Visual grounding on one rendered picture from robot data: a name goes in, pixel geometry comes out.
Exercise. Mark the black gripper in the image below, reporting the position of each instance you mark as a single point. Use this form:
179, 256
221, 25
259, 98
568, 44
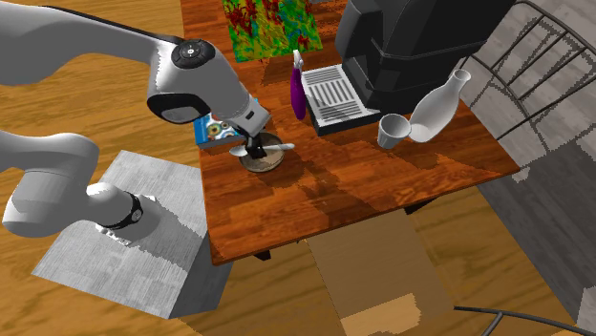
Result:
255, 147

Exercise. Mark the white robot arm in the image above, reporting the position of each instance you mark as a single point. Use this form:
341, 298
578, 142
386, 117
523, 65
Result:
200, 84

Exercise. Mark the brown round bowl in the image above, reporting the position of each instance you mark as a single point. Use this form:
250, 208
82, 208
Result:
268, 162

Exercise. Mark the white spoon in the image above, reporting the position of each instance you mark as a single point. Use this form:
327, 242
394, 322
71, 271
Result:
279, 147

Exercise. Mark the blue patterned book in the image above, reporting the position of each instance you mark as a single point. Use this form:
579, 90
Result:
215, 129

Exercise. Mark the purple spray bottle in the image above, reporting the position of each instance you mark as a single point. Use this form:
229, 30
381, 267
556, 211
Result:
298, 95

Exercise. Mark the brown wooden table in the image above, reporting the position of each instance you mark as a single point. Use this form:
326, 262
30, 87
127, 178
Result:
354, 186

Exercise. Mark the green red patterned mat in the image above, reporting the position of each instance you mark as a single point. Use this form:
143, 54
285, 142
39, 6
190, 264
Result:
270, 28

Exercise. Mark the white cup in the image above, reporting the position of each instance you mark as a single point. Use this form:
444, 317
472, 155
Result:
391, 132

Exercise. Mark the grey robot stand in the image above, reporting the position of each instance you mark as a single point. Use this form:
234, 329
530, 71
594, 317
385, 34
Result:
135, 260

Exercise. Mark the white narrow-necked vase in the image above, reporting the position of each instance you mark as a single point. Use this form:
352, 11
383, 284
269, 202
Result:
435, 109

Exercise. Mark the black coffee machine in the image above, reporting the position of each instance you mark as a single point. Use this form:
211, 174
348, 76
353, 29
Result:
409, 46

